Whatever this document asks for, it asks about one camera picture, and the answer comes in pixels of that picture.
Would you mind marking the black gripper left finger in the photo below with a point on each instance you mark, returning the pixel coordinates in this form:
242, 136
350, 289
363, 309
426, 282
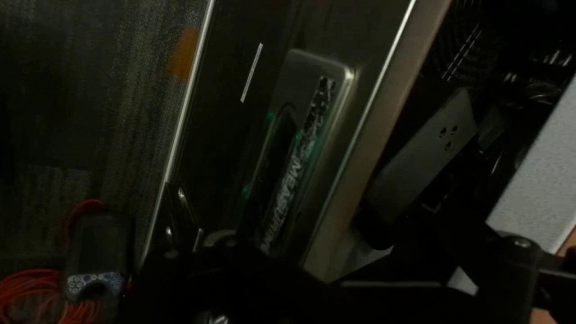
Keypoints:
192, 282

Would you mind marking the grey metal drawer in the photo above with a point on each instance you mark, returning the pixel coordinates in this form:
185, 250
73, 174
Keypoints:
228, 91

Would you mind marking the dark plastic device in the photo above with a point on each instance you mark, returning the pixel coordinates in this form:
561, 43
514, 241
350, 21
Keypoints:
100, 253

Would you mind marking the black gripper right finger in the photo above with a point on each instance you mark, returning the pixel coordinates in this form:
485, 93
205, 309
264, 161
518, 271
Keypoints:
421, 156

